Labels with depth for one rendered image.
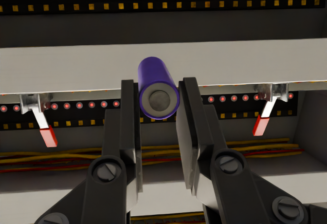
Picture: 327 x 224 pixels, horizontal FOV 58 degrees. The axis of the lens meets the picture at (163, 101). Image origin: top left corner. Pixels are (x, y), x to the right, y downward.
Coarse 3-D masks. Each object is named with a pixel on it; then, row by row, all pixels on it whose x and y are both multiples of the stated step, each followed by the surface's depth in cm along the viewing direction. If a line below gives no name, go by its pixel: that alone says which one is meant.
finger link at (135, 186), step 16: (128, 80) 12; (128, 96) 12; (112, 112) 12; (128, 112) 11; (112, 128) 11; (128, 128) 10; (112, 144) 11; (128, 144) 10; (128, 160) 10; (128, 176) 10; (80, 192) 9; (128, 192) 10; (64, 208) 9; (80, 208) 9; (128, 208) 10
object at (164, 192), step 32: (0, 160) 49; (32, 160) 50; (64, 160) 51; (160, 160) 49; (256, 160) 53; (288, 160) 53; (0, 192) 38; (32, 192) 38; (64, 192) 38; (160, 192) 39; (288, 192) 41; (320, 192) 41
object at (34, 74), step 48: (0, 48) 28; (48, 48) 29; (96, 48) 29; (144, 48) 29; (192, 48) 30; (240, 48) 30; (288, 48) 31; (0, 96) 37; (48, 96) 34; (96, 96) 38; (240, 96) 52; (288, 96) 52; (48, 144) 37
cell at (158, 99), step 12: (144, 60) 18; (156, 60) 17; (144, 72) 15; (156, 72) 14; (168, 72) 16; (144, 84) 13; (156, 84) 13; (168, 84) 13; (144, 96) 13; (156, 96) 12; (168, 96) 13; (144, 108) 13; (156, 108) 13; (168, 108) 13
